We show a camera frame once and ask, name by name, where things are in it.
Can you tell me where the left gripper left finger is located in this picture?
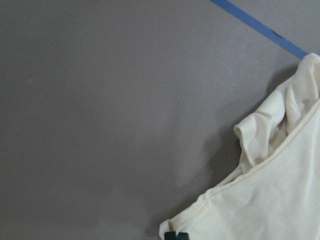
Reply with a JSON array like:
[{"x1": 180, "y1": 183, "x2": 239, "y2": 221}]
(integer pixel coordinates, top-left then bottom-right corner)
[{"x1": 164, "y1": 231, "x2": 177, "y2": 240}]

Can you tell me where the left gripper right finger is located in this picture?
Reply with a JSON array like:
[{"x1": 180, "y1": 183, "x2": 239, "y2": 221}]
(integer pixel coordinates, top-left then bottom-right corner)
[{"x1": 177, "y1": 232, "x2": 189, "y2": 240}]

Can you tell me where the cream long-sleeve printed shirt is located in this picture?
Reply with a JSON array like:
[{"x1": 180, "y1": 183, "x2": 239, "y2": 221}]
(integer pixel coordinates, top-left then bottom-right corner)
[{"x1": 159, "y1": 53, "x2": 320, "y2": 240}]

